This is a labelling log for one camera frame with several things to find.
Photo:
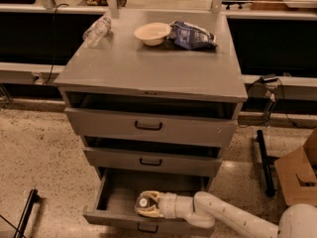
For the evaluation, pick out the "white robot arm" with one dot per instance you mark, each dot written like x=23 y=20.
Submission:
x=203 y=208

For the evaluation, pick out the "grey drawer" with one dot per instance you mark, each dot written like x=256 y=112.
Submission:
x=152 y=156
x=149 y=119
x=118 y=193

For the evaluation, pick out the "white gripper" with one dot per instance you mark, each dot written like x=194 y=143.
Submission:
x=167 y=204

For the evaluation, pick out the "clear plastic bottle white cap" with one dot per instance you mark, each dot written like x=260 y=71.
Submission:
x=144 y=202

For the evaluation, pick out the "blue chip bag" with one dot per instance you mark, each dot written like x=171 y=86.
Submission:
x=191 y=37

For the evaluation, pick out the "white paper bowl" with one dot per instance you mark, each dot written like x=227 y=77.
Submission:
x=153 y=34

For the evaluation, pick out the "grey middle drawer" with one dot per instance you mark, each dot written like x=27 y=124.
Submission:
x=152 y=156

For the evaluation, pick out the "grey bottom drawer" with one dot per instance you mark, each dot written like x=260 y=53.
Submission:
x=118 y=193

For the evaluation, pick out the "black metal bar right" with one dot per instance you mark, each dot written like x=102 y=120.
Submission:
x=270 y=190

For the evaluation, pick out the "black metal bar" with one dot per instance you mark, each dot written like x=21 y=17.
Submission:
x=32 y=199
x=270 y=190

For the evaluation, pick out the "black metal bar left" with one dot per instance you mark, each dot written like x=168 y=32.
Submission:
x=32 y=199

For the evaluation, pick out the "brown cardboard box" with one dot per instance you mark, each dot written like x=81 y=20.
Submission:
x=296 y=173

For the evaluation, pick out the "grey top drawer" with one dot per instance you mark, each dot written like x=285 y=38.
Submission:
x=149 y=119

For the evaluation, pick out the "grey drawer cabinet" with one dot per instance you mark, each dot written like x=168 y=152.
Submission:
x=124 y=65

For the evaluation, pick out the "black power adapter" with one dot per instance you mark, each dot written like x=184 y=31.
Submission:
x=268 y=78

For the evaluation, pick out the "crumpled clear plastic bottle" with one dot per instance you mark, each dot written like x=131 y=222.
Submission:
x=96 y=32

